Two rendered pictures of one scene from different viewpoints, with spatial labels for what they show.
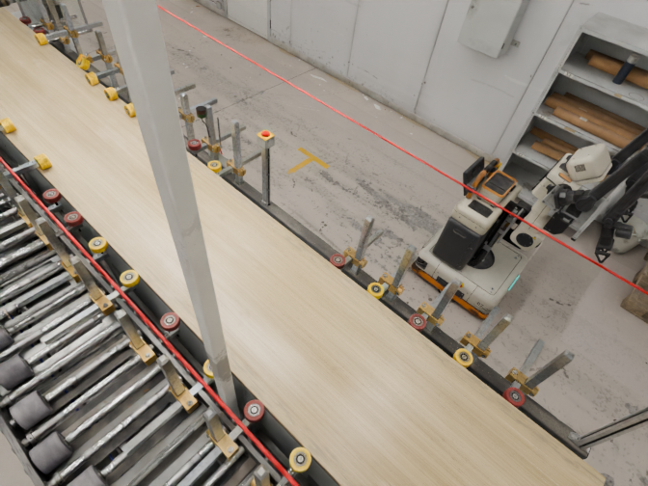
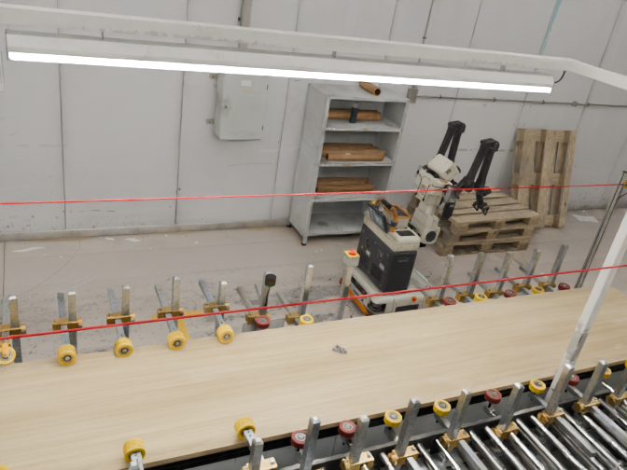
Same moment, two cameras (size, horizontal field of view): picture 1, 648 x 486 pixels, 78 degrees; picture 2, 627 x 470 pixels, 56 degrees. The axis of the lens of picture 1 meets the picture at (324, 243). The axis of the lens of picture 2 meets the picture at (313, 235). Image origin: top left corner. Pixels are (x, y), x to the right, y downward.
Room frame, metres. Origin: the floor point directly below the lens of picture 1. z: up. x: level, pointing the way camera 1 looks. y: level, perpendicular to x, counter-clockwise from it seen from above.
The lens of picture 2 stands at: (0.64, 3.22, 2.81)
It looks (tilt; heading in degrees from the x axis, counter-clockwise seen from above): 27 degrees down; 297
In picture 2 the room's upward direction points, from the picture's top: 10 degrees clockwise
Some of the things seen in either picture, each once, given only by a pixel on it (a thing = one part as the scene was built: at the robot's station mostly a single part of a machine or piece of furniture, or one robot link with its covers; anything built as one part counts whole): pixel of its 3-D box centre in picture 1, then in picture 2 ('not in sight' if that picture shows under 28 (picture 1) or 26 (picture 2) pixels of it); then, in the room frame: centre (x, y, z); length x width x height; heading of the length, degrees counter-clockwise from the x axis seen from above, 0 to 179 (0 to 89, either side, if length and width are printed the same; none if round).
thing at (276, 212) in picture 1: (221, 171); not in sight; (2.04, 0.77, 0.67); 5.11 x 0.08 x 0.10; 55
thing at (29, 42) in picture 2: not in sight; (331, 66); (1.80, 1.00, 2.34); 2.40 x 0.12 x 0.08; 55
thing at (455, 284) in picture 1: (440, 308); (500, 282); (1.07, -0.61, 0.89); 0.04 x 0.04 x 0.48; 55
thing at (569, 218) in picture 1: (566, 208); (438, 201); (1.84, -1.39, 0.99); 0.28 x 0.16 x 0.22; 145
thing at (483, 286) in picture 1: (470, 263); (388, 288); (2.01, -1.15, 0.16); 0.67 x 0.64 x 0.25; 55
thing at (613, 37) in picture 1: (584, 137); (345, 166); (3.04, -2.00, 0.78); 0.90 x 0.45 x 1.55; 55
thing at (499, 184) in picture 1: (496, 188); (395, 216); (2.07, -1.06, 0.87); 0.23 x 0.15 x 0.11; 145
